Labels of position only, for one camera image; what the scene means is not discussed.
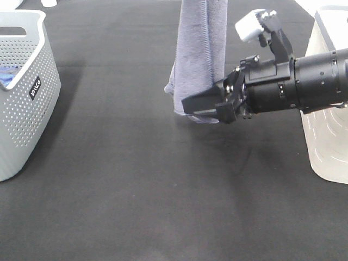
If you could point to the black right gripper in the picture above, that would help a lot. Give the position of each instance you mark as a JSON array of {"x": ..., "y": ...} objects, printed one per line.
[{"x": 253, "y": 87}]

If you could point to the blue cloth in basket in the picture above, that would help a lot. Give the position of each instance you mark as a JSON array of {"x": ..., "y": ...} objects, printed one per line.
[{"x": 8, "y": 74}]

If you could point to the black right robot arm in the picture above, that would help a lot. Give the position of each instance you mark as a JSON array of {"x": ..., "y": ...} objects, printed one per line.
[{"x": 309, "y": 84}]

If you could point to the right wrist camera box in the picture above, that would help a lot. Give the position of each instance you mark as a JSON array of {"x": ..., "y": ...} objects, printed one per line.
[{"x": 249, "y": 27}]

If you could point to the cream plastic basket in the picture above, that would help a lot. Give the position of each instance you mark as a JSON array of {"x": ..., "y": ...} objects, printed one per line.
[{"x": 326, "y": 130}]

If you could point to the grey perforated laundry basket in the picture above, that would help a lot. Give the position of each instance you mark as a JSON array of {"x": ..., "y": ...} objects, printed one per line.
[{"x": 28, "y": 101}]

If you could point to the grey-blue towel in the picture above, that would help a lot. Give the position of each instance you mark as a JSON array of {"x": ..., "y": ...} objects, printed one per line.
[{"x": 200, "y": 50}]

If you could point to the white cup at top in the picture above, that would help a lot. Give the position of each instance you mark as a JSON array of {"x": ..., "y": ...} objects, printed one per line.
[{"x": 49, "y": 3}]

